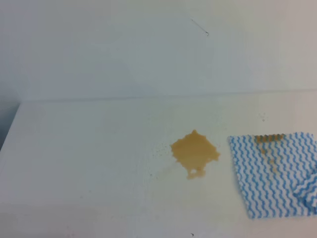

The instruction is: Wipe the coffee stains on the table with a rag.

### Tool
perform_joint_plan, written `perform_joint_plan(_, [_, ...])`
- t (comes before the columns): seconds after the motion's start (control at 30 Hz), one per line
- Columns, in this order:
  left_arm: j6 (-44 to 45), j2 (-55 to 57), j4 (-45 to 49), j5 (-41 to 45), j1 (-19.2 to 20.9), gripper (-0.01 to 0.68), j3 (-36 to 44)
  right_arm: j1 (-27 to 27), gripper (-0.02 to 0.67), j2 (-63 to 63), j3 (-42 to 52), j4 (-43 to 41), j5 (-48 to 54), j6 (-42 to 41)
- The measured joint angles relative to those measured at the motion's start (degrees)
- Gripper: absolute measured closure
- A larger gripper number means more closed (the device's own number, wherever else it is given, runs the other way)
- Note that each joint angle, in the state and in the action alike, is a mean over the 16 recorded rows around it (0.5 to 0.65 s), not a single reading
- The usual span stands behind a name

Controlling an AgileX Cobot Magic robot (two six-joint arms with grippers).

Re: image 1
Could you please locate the blue white wavy rag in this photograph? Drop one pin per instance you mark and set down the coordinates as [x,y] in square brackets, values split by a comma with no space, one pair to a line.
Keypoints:
[277,173]

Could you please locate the brown coffee stain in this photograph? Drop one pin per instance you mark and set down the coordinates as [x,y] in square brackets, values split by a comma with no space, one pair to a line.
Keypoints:
[194,152]

